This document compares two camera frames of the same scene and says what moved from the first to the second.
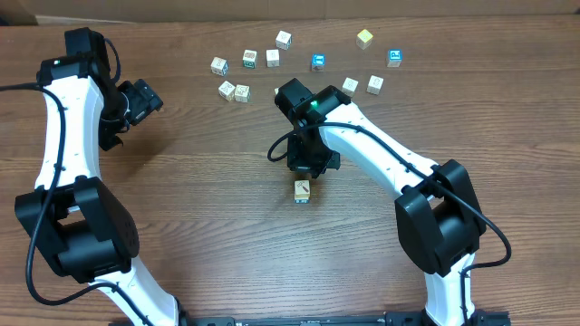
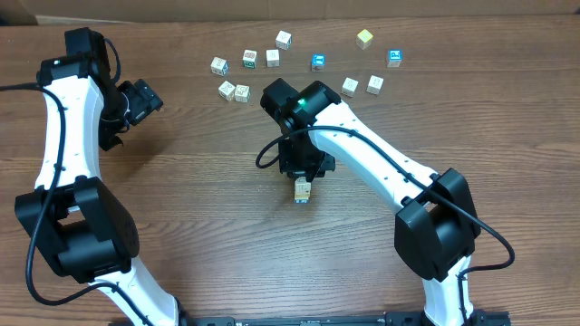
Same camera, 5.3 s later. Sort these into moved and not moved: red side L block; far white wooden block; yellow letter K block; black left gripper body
Moved: red side L block
Not moved: yellow letter K block; black left gripper body; far white wooden block
